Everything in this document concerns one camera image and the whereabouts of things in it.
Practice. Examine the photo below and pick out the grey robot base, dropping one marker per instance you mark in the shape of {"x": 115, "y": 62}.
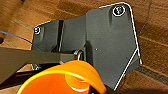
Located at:
{"x": 106, "y": 36}

